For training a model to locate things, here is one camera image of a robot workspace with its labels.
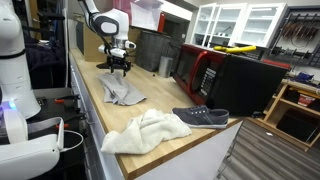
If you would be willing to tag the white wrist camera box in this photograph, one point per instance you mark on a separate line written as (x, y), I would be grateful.
(119, 52)

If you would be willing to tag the grey towel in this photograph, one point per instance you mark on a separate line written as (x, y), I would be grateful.
(119, 91)

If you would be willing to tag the white glass-door cabinet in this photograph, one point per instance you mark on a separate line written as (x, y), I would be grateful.
(235, 24)

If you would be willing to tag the white fluffy towel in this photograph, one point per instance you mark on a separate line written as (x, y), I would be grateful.
(144, 133)

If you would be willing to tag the grey metal cylinder cup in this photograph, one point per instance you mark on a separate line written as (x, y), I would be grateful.
(165, 66)

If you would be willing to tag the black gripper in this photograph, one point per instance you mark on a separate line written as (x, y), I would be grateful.
(118, 63)

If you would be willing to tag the orange handled clamp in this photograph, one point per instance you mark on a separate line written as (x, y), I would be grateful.
(68, 98)

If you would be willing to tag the red and black microwave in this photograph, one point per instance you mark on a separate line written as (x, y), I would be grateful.
(219, 80)

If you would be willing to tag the wooden shelf unit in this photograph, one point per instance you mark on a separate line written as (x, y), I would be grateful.
(293, 114)

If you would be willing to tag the yellow handled tool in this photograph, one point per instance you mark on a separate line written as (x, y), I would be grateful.
(234, 49)

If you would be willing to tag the large cardboard box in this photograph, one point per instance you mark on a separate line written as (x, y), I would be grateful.
(88, 42)

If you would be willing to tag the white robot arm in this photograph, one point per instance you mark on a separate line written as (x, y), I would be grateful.
(112, 27)

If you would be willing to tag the grey canvas sneaker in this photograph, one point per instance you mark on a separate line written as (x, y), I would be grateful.
(202, 117)

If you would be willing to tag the black pegboard tool rack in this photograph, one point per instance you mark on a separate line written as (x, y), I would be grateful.
(297, 39)

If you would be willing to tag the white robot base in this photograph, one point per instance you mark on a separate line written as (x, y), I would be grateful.
(32, 149)

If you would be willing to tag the dark grey felt bin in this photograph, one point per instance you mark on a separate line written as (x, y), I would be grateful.
(151, 47)

